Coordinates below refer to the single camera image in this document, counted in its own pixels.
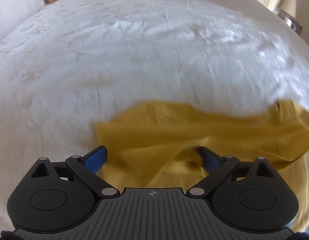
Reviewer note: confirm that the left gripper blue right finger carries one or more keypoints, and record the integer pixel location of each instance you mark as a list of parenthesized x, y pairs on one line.
[(216, 164)]

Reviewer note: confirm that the yellow knit sweater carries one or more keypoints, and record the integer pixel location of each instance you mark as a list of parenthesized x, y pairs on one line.
[(154, 144)]

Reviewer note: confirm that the white embroidered bedspread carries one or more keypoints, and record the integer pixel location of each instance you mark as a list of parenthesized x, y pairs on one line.
[(80, 62)]

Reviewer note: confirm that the right bedside lamp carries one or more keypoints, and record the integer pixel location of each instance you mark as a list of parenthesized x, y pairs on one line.
[(287, 8)]

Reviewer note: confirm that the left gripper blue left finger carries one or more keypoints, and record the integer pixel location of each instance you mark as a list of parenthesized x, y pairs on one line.
[(88, 163)]

